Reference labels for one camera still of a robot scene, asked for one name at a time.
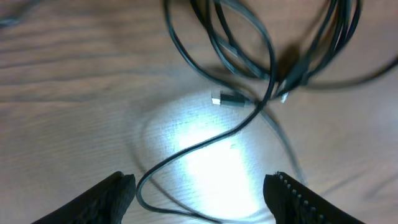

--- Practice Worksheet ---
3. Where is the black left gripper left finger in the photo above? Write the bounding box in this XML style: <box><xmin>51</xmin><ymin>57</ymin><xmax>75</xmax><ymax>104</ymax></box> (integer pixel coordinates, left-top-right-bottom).
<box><xmin>34</xmin><ymin>171</ymin><xmax>136</xmax><ymax>224</ymax></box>

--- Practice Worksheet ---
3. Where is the thin black cable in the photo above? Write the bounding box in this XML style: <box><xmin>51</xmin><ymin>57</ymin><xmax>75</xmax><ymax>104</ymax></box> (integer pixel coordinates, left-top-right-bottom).
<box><xmin>135</xmin><ymin>0</ymin><xmax>308</xmax><ymax>224</ymax></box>

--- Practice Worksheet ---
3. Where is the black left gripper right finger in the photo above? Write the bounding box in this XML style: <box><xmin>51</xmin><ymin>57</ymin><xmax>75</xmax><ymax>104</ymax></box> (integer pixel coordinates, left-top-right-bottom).
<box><xmin>263</xmin><ymin>172</ymin><xmax>363</xmax><ymax>224</ymax></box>

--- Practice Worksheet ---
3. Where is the coiled black cable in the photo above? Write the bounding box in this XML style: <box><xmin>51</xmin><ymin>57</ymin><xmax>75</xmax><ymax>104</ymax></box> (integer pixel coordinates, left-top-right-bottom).
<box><xmin>189</xmin><ymin>0</ymin><xmax>398</xmax><ymax>103</ymax></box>

